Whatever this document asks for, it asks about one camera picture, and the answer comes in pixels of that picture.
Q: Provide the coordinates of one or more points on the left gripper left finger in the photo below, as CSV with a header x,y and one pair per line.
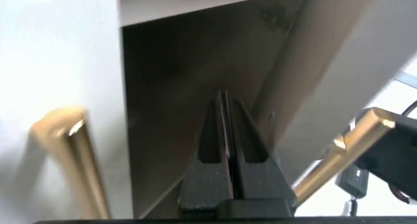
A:
x,y
208,185

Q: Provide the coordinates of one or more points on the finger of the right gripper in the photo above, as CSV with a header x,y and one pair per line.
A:
x,y
394,152

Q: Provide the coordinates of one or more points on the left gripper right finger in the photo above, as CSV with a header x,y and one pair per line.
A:
x,y
260,185

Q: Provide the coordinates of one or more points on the black power adapter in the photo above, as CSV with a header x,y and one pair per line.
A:
x,y
353,181

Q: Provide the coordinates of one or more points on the white kitchen cabinet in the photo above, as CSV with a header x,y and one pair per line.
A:
x,y
169,97

